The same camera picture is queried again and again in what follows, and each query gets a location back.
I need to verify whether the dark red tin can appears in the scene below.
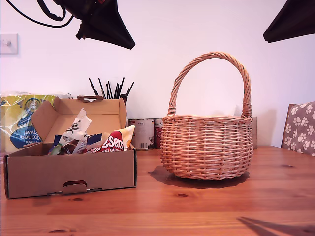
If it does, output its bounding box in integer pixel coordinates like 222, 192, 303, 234
153, 118, 165, 150

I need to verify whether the dark purple snack bag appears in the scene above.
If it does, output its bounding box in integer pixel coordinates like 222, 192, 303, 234
60, 144, 76, 155

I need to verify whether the thin black cable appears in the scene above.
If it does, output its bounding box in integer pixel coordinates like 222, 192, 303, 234
5, 0, 75, 28

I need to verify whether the thick black cable loop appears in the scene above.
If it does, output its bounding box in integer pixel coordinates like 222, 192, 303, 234
36, 0, 67, 21

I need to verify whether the yellow blue kitchen towel pack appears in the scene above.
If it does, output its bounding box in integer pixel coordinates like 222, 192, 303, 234
0, 91, 74, 153

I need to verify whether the woven wicker basket with handle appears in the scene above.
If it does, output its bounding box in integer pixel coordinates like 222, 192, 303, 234
160, 51, 254, 181

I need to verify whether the red Maltesers bunnies bag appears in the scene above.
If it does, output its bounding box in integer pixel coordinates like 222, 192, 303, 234
89, 124, 136, 154

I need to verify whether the white wall light switch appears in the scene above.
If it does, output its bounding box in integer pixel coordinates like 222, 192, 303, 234
0, 33, 19, 56

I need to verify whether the open brown cardboard box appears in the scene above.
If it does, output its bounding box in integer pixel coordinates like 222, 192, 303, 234
3, 95, 137, 200

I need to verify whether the white label tin can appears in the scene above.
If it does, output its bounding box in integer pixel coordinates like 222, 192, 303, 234
127, 118, 156, 151

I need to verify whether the white snack bag black print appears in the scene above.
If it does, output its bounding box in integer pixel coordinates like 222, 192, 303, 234
60, 108, 93, 155

